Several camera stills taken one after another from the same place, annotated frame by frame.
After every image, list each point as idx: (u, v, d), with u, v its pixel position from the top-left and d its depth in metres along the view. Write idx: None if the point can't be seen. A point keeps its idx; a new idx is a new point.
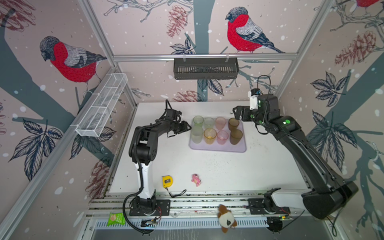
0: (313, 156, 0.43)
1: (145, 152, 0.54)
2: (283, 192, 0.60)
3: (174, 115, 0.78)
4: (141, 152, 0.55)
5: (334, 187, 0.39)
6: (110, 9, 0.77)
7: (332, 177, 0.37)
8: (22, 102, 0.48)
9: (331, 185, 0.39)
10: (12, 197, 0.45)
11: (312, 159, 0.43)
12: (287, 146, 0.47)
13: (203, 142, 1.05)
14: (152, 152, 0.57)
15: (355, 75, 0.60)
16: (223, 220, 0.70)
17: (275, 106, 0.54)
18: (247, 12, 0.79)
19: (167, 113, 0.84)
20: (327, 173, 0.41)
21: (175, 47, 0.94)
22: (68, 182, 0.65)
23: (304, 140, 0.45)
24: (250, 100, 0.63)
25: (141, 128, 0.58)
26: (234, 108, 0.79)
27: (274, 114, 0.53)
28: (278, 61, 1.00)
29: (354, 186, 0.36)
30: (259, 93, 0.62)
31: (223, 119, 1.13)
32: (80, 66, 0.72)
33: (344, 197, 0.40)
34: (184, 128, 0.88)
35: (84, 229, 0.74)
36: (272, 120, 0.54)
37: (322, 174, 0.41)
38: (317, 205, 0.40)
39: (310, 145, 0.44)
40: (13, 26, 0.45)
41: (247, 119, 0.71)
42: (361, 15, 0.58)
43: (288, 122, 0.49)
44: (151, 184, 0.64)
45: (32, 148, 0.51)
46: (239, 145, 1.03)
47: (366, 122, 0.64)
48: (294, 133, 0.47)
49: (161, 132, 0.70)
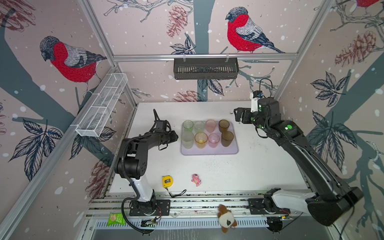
0: (317, 162, 0.43)
1: (134, 166, 0.49)
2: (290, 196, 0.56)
3: (164, 126, 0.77)
4: (129, 167, 0.48)
5: (340, 194, 0.38)
6: (110, 9, 0.77)
7: (338, 184, 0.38)
8: (22, 102, 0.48)
9: (337, 193, 0.38)
10: (12, 197, 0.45)
11: (317, 165, 0.42)
12: (290, 152, 0.45)
13: (195, 146, 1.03)
14: (141, 167, 0.51)
15: (355, 75, 0.60)
16: (223, 221, 0.69)
17: (277, 111, 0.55)
18: (247, 12, 0.79)
19: (158, 125, 0.79)
20: (332, 180, 0.40)
21: (175, 47, 0.94)
22: (68, 182, 0.65)
23: (307, 146, 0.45)
24: (251, 101, 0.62)
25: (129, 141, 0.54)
26: (235, 110, 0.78)
27: (275, 118, 0.52)
28: (278, 61, 1.00)
29: (359, 192, 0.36)
30: (261, 96, 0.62)
31: (213, 122, 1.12)
32: (80, 66, 0.72)
33: (350, 204, 0.40)
34: (173, 138, 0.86)
35: (85, 229, 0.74)
36: (274, 125, 0.53)
37: (328, 181, 0.40)
38: (322, 211, 0.39)
39: (313, 151, 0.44)
40: (13, 26, 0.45)
41: (248, 121, 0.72)
42: (361, 15, 0.58)
43: (290, 127, 0.48)
44: (148, 188, 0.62)
45: (32, 148, 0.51)
46: (230, 146, 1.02)
47: (366, 122, 0.64)
48: (296, 138, 0.46)
49: (151, 144, 0.65)
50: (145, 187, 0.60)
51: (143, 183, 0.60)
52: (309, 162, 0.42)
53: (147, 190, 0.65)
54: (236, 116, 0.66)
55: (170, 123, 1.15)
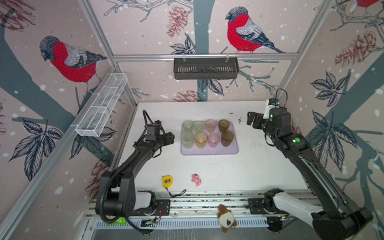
0: (324, 178, 0.42)
1: (119, 207, 0.40)
2: (294, 203, 0.56)
3: (156, 131, 0.71)
4: (114, 206, 0.41)
5: (346, 213, 0.37)
6: (110, 9, 0.77)
7: (344, 201, 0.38)
8: (22, 101, 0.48)
9: (343, 210, 0.38)
10: (12, 197, 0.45)
11: (323, 181, 0.42)
12: (297, 165, 0.46)
13: (195, 146, 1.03)
14: (127, 205, 0.43)
15: (355, 75, 0.60)
16: (223, 221, 0.69)
17: (288, 122, 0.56)
18: (247, 12, 0.79)
19: (149, 130, 0.68)
20: (338, 197, 0.40)
21: (175, 47, 0.94)
22: (68, 182, 0.65)
23: (314, 160, 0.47)
24: (266, 107, 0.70)
25: (111, 176, 0.44)
26: (249, 112, 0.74)
27: (285, 130, 0.52)
28: (278, 61, 1.00)
29: (368, 213, 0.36)
30: (276, 104, 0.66)
31: (213, 122, 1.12)
32: (80, 66, 0.72)
33: (357, 224, 0.38)
34: (168, 141, 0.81)
35: (85, 229, 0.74)
36: (282, 136, 0.53)
37: (333, 197, 0.39)
38: (326, 226, 0.38)
39: (320, 166, 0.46)
40: (13, 26, 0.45)
41: (259, 127, 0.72)
42: (361, 15, 0.58)
43: (298, 140, 0.49)
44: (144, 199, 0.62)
45: (32, 148, 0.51)
46: (231, 146, 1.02)
47: (366, 122, 0.64)
48: (304, 152, 0.47)
49: (139, 168, 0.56)
50: (142, 198, 0.60)
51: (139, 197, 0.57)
52: (315, 176, 0.42)
53: (145, 200, 0.62)
54: (247, 119, 0.67)
55: (170, 123, 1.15)
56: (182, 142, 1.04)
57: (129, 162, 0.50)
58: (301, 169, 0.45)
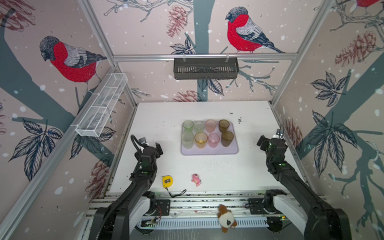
0: (301, 185, 0.52)
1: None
2: (296, 212, 0.54)
3: (151, 160, 0.67)
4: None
5: (318, 207, 0.44)
6: (110, 9, 0.77)
7: (318, 200, 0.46)
8: (21, 101, 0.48)
9: (315, 206, 0.44)
10: (13, 197, 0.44)
11: (300, 187, 0.51)
12: (284, 183, 0.56)
13: (195, 146, 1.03)
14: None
15: (355, 75, 0.60)
16: (223, 221, 0.69)
17: (282, 152, 0.62)
18: (247, 12, 0.79)
19: (144, 159, 0.63)
20: (313, 197, 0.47)
21: (175, 47, 0.94)
22: (67, 182, 0.65)
23: (295, 176, 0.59)
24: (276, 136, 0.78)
25: (107, 213, 0.43)
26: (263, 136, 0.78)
27: (278, 158, 0.64)
28: (278, 61, 1.00)
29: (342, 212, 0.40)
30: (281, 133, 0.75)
31: (213, 122, 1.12)
32: (79, 66, 0.72)
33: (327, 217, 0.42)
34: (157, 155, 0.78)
35: (84, 229, 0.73)
36: (274, 162, 0.65)
37: (308, 198, 0.47)
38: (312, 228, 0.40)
39: (300, 179, 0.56)
40: (13, 26, 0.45)
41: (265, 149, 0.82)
42: (361, 15, 0.58)
43: (284, 165, 0.64)
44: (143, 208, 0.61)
45: (32, 148, 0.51)
46: (230, 146, 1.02)
47: (366, 122, 0.64)
48: (287, 171, 0.60)
49: (136, 201, 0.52)
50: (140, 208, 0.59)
51: (136, 212, 0.56)
52: (294, 185, 0.53)
53: (143, 207, 0.61)
54: (258, 142, 0.82)
55: (170, 123, 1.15)
56: (182, 142, 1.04)
57: (125, 197, 0.49)
58: (286, 184, 0.55)
